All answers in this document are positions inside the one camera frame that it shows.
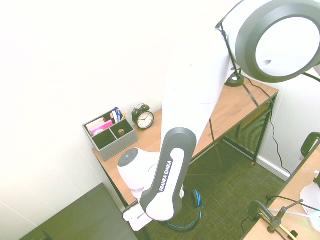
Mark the yellow and black tool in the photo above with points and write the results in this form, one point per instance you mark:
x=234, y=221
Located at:
x=287, y=231

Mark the black and blue headphone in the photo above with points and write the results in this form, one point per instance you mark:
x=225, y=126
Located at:
x=198, y=200

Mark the wooden desk with black frame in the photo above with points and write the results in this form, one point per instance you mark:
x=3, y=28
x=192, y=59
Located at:
x=255, y=130

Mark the grey fabric desk organiser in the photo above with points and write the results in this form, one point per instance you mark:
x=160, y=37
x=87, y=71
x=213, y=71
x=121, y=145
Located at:
x=117, y=147

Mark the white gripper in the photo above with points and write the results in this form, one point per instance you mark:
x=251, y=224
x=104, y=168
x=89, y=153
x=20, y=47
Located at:
x=136, y=220

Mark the black twin-bell alarm clock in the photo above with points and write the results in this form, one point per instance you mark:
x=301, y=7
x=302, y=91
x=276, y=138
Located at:
x=145, y=120

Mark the white rounded device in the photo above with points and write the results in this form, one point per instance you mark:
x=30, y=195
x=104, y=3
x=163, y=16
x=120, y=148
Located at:
x=310, y=197

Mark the orange pencil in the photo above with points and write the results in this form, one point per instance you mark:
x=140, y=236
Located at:
x=123, y=115

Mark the white tape roll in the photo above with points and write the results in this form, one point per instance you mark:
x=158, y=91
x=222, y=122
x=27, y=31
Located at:
x=98, y=131

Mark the blue and white marker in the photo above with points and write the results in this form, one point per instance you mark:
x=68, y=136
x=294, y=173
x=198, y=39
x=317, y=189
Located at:
x=114, y=115

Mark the black gooseneck stand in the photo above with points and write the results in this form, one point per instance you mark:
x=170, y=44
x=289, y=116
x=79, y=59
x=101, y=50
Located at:
x=277, y=218

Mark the black table clamp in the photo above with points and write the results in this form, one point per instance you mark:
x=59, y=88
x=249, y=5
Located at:
x=257, y=211

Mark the small wooden stamp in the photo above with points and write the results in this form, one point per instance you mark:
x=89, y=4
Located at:
x=121, y=131

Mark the pink sticky note pad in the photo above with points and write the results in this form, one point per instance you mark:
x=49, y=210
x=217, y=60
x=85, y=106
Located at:
x=101, y=126

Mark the brown cardboard notepad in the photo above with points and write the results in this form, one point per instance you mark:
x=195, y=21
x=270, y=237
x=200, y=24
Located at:
x=95, y=123

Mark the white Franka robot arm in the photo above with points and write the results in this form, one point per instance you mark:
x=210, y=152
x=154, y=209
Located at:
x=190, y=75

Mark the black desk lamp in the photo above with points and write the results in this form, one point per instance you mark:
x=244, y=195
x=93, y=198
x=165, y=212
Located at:
x=235, y=81

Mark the clear white tube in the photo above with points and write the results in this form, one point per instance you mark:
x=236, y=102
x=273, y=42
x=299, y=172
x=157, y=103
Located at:
x=295, y=214

